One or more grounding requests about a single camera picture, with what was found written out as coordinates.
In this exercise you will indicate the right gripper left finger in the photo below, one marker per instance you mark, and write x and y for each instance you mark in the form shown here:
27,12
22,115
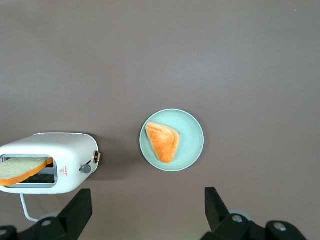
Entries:
72,217

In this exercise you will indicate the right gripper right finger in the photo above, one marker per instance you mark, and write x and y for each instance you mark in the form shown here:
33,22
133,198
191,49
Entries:
225,225

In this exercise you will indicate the grey toaster lever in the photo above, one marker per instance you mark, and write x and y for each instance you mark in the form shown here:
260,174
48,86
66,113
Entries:
86,169

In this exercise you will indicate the white two-slot toaster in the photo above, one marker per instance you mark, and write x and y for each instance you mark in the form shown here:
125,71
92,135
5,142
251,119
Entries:
72,155

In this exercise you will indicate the brass toaster knob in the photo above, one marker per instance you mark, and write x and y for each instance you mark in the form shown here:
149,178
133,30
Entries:
96,157

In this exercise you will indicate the toast slice with orange crust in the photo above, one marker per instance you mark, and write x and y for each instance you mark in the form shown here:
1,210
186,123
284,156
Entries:
20,168

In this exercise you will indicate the light green round plate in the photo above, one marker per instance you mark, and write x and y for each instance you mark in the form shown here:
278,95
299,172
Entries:
190,130

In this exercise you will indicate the orange triangular pastry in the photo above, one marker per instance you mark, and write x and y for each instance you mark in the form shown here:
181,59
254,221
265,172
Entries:
162,142

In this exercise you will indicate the brown table mat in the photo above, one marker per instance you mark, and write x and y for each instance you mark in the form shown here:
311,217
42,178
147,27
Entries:
225,62

